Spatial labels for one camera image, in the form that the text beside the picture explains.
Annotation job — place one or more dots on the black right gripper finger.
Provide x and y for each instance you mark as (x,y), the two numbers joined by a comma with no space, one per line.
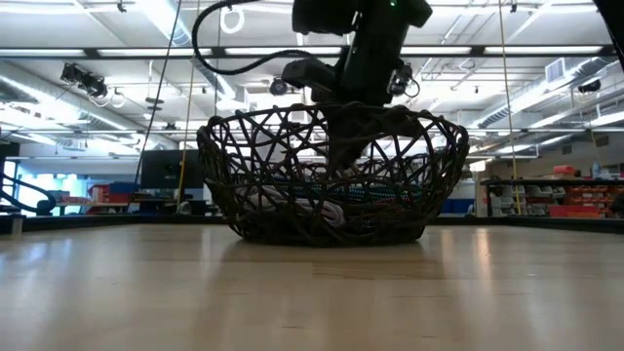
(343,136)
(373,122)

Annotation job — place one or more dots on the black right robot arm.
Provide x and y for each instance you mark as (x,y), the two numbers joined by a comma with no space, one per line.
(331,14)

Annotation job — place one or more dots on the black ceiling spotlight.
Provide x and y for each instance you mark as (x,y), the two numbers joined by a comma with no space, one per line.
(278,87)

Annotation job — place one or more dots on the black screen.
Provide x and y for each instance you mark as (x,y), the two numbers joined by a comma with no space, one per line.
(170,168)

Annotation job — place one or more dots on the ceiling air vent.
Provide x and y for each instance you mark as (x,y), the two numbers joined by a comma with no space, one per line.
(555,70)

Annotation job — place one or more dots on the shelf with red bins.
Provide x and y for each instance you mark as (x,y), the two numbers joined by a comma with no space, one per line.
(575,197)

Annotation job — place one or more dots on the red and blue storage bins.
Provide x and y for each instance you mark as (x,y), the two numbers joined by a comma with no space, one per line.
(114,192)

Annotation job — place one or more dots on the black ceiling projector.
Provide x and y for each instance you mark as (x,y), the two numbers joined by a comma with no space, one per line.
(85,80)

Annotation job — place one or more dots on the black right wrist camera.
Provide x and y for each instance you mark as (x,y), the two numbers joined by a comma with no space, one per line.
(307,73)

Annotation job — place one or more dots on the black ceiling light rail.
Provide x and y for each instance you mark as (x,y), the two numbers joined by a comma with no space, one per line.
(146,51)

